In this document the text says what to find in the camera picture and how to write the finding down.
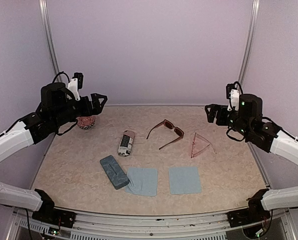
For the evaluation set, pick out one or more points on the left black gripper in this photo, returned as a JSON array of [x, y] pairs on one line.
[[96, 108]]

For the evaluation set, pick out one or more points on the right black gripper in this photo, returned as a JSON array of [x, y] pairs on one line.
[[221, 109]]

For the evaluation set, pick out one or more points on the pink transparent sunglasses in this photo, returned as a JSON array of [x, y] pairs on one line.
[[200, 144]]

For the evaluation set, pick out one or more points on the blue-grey hard glasses case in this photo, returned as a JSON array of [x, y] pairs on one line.
[[114, 172]]

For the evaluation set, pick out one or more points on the blue cleaning cloth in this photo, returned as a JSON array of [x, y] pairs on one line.
[[184, 180], [143, 181]]

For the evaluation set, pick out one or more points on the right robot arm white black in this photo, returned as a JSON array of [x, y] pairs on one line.
[[244, 116]]

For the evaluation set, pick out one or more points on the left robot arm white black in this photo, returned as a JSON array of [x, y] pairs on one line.
[[60, 104]]

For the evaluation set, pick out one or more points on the brown sunglasses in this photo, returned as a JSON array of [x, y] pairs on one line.
[[166, 123]]

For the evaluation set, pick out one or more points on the red white patterned bowl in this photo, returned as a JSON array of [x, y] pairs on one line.
[[86, 122]]

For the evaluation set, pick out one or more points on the newspaper print glasses case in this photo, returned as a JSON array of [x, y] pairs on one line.
[[126, 143]]

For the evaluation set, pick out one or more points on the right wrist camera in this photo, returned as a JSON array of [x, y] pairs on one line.
[[229, 88]]

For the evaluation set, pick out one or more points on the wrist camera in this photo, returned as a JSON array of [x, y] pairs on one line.
[[229, 88], [79, 77]]

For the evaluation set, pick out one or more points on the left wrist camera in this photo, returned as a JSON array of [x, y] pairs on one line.
[[79, 77]]

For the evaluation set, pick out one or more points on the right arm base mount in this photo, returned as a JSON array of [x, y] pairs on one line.
[[252, 214]]

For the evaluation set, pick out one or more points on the right aluminium corner post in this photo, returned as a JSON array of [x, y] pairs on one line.
[[249, 42]]

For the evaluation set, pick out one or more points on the aluminium corner post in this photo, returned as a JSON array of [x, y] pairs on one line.
[[48, 34], [249, 42]]

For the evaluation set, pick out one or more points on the left aluminium corner post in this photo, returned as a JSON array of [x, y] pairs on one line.
[[48, 34]]

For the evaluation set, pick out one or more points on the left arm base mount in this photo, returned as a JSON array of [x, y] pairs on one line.
[[50, 215]]

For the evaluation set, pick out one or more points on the aluminium front rail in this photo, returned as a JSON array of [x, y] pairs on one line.
[[201, 226]]

